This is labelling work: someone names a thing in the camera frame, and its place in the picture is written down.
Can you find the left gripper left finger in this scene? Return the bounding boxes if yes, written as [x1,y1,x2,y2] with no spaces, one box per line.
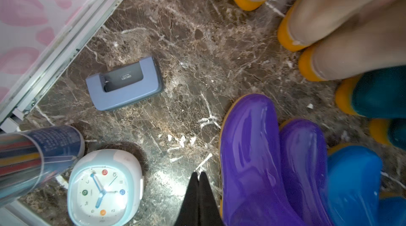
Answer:
[174,172,199,226]

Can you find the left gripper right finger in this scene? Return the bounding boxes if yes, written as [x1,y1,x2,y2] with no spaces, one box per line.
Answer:
[198,172,224,226]

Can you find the purple boot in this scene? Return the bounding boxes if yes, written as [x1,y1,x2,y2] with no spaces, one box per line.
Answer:
[219,94,304,226]
[279,118,333,226]

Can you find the blue boot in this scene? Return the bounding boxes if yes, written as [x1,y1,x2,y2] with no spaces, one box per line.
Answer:
[377,192,406,226]
[327,143,383,226]

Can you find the teal boot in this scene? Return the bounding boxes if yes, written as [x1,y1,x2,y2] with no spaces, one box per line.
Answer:
[369,119,406,150]
[335,66,406,119]

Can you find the beige boot with paper stuffing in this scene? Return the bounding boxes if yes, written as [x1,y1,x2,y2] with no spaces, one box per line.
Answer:
[298,0,406,82]

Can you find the mint alarm clock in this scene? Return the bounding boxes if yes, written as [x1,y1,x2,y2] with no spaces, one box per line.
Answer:
[67,149,144,226]

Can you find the blue printed can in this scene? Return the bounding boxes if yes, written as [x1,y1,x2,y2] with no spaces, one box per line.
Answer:
[1,125,85,207]

